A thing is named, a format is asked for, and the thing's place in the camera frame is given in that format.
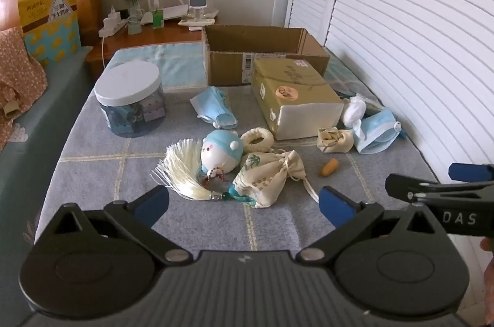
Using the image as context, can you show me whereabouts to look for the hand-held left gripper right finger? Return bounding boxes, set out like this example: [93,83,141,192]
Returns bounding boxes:
[295,185,444,266]

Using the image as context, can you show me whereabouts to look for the green bedsheet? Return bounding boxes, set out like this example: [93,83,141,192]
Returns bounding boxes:
[0,45,102,327]

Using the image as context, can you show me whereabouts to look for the small cream pouch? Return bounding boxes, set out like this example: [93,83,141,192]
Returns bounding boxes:
[317,126,354,154]

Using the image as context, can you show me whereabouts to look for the orange earplug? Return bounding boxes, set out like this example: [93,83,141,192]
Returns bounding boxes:
[320,158,339,177]

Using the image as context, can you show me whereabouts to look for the clear jar with white lid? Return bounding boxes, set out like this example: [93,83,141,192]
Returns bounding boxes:
[94,62,167,138]

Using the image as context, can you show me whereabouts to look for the white router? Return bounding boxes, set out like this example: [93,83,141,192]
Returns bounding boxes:
[140,0,190,25]

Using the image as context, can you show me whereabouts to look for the yellow and blue bag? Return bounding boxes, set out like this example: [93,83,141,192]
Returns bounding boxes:
[17,0,82,68]

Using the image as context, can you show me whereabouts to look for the grey checked blanket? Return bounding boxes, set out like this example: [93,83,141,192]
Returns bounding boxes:
[34,80,441,254]

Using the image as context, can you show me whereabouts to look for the green spray bottle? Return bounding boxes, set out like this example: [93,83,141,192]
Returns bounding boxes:
[152,0,165,30]

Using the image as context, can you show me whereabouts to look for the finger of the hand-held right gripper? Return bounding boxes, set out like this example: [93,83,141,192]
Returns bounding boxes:
[385,173,494,205]
[449,163,494,182]

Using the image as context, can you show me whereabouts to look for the white power strip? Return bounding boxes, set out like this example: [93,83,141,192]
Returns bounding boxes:
[98,5,129,38]

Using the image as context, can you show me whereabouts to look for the small green desk fan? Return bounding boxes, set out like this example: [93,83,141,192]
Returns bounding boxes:
[121,0,146,36]

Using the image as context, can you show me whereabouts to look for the brown cardboard box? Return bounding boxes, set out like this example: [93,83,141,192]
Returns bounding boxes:
[201,25,331,87]

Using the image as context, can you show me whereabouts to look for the wooden nightstand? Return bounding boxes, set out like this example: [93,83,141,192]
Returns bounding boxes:
[86,16,217,78]

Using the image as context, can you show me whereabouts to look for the cream tassel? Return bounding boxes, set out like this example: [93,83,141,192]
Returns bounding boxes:
[151,141,217,201]

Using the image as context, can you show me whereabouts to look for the white smart display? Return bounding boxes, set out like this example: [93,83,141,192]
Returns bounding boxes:
[187,0,208,19]

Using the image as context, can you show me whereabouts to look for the brown floral cloth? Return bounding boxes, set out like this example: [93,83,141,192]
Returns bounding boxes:
[0,27,49,154]

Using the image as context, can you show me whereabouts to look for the person's right hand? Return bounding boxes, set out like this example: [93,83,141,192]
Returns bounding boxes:
[479,236,494,327]

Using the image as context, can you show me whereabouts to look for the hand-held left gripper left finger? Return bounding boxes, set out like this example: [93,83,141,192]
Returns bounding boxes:
[52,185,194,266]

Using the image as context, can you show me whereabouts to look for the blue face mask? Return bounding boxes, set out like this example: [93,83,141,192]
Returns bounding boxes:
[189,87,239,130]
[354,109,404,155]

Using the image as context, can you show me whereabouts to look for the printed cream drawstring pouch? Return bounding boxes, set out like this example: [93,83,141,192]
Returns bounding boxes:
[232,150,320,210]

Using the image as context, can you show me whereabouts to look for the cream braided ring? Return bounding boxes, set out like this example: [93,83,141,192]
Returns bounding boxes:
[240,127,275,154]

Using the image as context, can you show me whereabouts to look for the white doll with blue hat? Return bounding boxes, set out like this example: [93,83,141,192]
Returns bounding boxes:
[201,130,245,173]

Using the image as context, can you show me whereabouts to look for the white cloth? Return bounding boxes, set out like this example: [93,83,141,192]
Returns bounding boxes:
[341,96,367,128]

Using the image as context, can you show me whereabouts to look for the olive wrapped tissue pack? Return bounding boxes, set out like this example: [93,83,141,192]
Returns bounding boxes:
[251,57,344,141]

